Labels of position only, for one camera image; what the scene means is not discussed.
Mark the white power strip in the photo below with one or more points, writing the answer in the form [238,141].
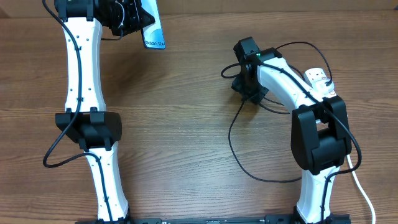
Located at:
[316,78]

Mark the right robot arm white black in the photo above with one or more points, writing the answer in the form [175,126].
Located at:
[320,136]

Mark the blue Galaxy smartphone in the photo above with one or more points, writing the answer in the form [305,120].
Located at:
[152,34]

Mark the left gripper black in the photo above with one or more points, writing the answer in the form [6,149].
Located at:
[135,7]

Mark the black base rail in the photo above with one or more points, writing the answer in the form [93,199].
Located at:
[214,221]

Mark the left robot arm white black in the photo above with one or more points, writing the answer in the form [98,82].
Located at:
[86,121]

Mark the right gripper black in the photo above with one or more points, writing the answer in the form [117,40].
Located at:
[239,86]

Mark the white charger plug adapter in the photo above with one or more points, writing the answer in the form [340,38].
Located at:
[325,87]

